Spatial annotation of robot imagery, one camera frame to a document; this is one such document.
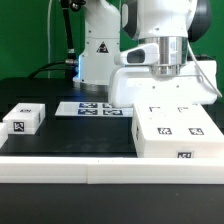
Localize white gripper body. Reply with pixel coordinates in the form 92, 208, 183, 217
108, 47, 219, 108

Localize white cabinet door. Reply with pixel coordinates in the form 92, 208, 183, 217
132, 104, 180, 144
175, 105, 224, 143

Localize white cabinet body box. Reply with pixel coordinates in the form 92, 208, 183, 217
130, 103, 224, 160

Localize white cabinet top block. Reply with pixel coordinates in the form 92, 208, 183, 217
3, 103, 45, 134

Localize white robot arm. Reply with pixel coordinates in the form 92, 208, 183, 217
74, 0, 221, 108

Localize white marker base sheet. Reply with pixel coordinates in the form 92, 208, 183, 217
55, 102, 133, 117

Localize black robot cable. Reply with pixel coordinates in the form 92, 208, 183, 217
27, 0, 84, 81

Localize white thin cable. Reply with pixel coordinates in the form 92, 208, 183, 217
47, 0, 54, 79

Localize white left fence rail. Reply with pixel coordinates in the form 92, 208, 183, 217
0, 123, 8, 148

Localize white fence rail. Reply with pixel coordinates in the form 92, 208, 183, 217
0, 123, 8, 148
0, 156, 224, 184

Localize white front fence rail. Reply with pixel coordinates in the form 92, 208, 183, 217
0, 156, 224, 184

